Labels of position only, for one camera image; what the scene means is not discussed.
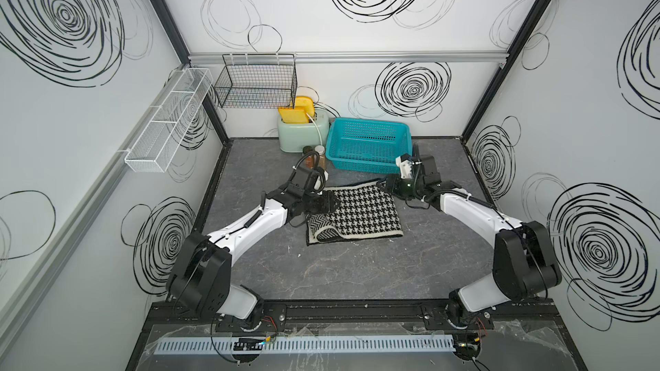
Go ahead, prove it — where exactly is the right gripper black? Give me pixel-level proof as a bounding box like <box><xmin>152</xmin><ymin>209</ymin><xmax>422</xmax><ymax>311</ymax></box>
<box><xmin>374</xmin><ymin>173</ymin><xmax>422</xmax><ymax>201</ymax></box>

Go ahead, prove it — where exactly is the black white patterned knit scarf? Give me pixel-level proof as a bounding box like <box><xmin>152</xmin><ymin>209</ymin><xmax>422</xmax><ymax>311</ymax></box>
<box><xmin>306</xmin><ymin>180</ymin><xmax>403</xmax><ymax>245</ymax></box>

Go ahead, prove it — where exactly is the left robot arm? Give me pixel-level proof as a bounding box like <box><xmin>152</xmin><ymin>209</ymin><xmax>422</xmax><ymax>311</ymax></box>
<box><xmin>166</xmin><ymin>165</ymin><xmax>338</xmax><ymax>330</ymax></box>

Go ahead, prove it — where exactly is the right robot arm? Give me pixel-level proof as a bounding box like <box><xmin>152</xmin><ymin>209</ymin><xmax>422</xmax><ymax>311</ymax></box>
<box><xmin>376</xmin><ymin>154</ymin><xmax>562</xmax><ymax>329</ymax></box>

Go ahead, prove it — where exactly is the teal plastic basket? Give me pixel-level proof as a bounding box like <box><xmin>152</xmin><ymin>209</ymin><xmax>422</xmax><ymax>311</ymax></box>
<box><xmin>326</xmin><ymin>118</ymin><xmax>413</xmax><ymax>175</ymax></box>

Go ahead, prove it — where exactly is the light brown spice jar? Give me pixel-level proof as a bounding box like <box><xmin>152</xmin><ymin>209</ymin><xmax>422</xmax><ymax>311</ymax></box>
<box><xmin>315</xmin><ymin>145</ymin><xmax>327</xmax><ymax>169</ymax></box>

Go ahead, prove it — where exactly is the mint green toaster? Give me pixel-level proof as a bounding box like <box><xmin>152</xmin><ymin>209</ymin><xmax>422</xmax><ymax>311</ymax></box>
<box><xmin>278</xmin><ymin>110</ymin><xmax>330</xmax><ymax>153</ymax></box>

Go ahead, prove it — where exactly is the yellow toast slice front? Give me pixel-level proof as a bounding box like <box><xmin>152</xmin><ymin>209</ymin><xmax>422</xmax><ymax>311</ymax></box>
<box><xmin>278</xmin><ymin>108</ymin><xmax>309</xmax><ymax>125</ymax></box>

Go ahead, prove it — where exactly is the yellow toast slice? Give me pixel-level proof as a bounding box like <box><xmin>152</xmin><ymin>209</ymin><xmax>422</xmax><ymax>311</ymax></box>
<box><xmin>278</xmin><ymin>108</ymin><xmax>309</xmax><ymax>125</ymax></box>
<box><xmin>294</xmin><ymin>96</ymin><xmax>316</xmax><ymax>118</ymax></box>

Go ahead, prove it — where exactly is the yellow toast slice back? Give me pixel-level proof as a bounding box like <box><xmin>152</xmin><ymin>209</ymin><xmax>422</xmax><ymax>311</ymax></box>
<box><xmin>294</xmin><ymin>96</ymin><xmax>316</xmax><ymax>118</ymax></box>

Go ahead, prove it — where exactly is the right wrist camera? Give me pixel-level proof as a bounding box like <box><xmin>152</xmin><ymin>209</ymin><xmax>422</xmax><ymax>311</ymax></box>
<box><xmin>395</xmin><ymin>154</ymin><xmax>415</xmax><ymax>180</ymax></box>

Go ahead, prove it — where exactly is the white toaster cable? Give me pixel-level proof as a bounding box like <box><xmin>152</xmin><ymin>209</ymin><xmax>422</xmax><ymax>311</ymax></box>
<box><xmin>308</xmin><ymin>112</ymin><xmax>326</xmax><ymax>148</ymax></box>

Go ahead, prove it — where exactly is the black wire wall basket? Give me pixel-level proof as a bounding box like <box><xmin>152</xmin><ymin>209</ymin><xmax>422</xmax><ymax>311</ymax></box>
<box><xmin>214</xmin><ymin>53</ymin><xmax>297</xmax><ymax>109</ymax></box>

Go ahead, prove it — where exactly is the white wire wall shelf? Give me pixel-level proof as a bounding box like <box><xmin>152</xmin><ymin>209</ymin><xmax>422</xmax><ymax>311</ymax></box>
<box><xmin>125</xmin><ymin>67</ymin><xmax>212</xmax><ymax>173</ymax></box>

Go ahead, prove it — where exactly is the white slotted cable duct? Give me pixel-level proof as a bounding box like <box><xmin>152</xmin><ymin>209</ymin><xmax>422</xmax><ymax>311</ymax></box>
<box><xmin>152</xmin><ymin>335</ymin><xmax>455</xmax><ymax>355</ymax></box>

